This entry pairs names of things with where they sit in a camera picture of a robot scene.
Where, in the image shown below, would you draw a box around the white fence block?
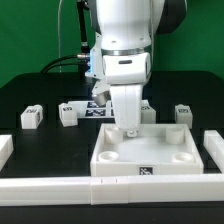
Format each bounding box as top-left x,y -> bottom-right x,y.
203,130 -> 224,174
0,135 -> 14,171

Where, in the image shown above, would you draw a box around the white right fence block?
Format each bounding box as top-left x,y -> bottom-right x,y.
203,130 -> 224,174

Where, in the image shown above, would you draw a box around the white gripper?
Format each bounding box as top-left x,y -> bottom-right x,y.
92,53 -> 151,138

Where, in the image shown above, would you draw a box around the black cables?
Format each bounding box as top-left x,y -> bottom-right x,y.
40,54 -> 92,74

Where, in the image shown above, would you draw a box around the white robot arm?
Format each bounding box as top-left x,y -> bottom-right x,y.
86,0 -> 187,137

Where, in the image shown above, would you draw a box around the white sheet with markers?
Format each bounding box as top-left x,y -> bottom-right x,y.
69,100 -> 114,119

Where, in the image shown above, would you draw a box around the white left fence block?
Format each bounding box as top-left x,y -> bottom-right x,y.
0,135 -> 14,171

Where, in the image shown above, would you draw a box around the white square table top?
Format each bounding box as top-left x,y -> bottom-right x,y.
90,123 -> 204,177

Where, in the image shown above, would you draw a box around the white front fence rail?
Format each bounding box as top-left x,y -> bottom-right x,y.
0,174 -> 224,206

